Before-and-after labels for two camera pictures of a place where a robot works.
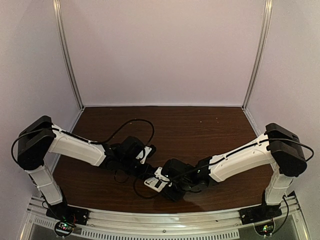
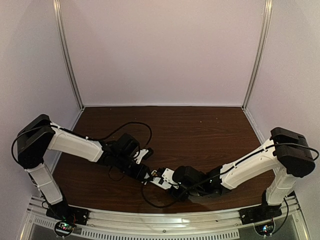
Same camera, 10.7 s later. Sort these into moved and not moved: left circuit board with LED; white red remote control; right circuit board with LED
Moved: white red remote control
Not moved: left circuit board with LED; right circuit board with LED
